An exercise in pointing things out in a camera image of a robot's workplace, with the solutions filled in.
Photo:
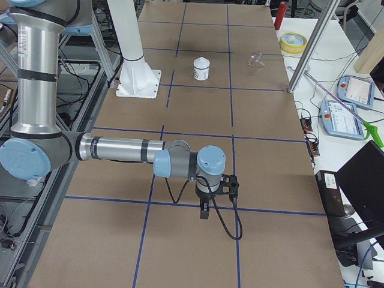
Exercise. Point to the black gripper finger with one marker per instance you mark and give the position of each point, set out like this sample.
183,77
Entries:
204,210

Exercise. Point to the white mug lid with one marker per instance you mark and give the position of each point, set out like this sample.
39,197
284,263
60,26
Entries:
201,63

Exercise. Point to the red cardboard tube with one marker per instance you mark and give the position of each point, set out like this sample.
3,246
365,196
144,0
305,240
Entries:
280,14

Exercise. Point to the yellow tape roll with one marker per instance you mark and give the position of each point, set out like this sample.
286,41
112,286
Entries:
293,43

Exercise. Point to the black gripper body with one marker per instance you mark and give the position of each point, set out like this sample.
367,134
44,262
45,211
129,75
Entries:
204,198

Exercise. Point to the clear glass funnel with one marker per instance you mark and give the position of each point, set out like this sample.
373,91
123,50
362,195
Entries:
255,60

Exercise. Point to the aluminium frame post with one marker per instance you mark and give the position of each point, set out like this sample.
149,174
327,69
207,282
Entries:
314,39

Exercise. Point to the teach pendant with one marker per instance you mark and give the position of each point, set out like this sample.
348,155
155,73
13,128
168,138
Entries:
356,90
337,121

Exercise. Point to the green handled reacher stick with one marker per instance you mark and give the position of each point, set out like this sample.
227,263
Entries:
372,130

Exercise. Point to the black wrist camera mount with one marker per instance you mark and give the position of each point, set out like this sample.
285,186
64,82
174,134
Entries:
228,186

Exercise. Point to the near teach pendant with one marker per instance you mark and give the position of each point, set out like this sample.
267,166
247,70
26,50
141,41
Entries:
337,121

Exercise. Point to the orange connector block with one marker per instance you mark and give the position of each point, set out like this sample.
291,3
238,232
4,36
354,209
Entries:
306,124
313,148

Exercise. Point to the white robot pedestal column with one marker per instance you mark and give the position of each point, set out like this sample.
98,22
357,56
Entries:
136,79

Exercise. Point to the brown paper table cover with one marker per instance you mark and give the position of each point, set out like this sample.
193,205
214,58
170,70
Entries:
120,226

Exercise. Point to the aluminium frame rail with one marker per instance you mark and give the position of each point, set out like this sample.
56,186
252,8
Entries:
21,204

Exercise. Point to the far teach pendant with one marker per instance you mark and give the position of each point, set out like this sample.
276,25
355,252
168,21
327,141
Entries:
356,90

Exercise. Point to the black monitor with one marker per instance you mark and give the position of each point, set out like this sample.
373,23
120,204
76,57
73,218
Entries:
361,180

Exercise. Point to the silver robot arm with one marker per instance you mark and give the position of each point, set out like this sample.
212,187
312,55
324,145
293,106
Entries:
37,145

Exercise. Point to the black computer box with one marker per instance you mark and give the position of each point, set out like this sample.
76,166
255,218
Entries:
330,193

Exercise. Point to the white enamel mug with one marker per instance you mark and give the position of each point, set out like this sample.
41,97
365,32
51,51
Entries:
201,75

